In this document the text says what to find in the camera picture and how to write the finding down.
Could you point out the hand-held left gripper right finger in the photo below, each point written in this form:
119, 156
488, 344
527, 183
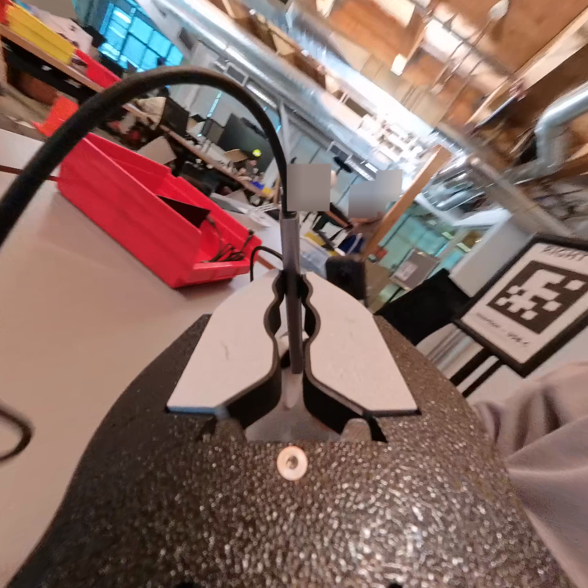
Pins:
363, 353

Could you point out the yellow storage bin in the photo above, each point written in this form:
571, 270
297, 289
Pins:
41, 32

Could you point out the large silver air duct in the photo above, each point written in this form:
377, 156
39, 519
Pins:
298, 82

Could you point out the black office chair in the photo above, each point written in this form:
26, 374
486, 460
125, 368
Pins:
422, 307

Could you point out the large black monitor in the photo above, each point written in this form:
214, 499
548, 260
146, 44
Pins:
246, 142

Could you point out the black framed marker sign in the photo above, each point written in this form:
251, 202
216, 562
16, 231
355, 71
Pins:
533, 303

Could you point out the orange floor object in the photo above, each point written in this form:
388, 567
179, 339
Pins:
57, 117

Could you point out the red storage bin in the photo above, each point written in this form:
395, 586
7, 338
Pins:
99, 69

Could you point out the wooden post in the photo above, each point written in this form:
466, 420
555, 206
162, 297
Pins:
409, 197

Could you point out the grey desk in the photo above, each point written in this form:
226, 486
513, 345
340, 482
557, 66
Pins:
92, 344

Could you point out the grey notice board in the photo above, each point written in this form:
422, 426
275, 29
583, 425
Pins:
415, 268

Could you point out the red plastic bin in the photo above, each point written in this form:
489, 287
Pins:
138, 211

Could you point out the clear plastic box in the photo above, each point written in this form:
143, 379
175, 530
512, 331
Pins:
317, 257

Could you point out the person's grey clothing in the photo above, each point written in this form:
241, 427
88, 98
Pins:
551, 459

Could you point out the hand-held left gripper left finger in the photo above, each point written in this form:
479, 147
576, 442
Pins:
225, 349

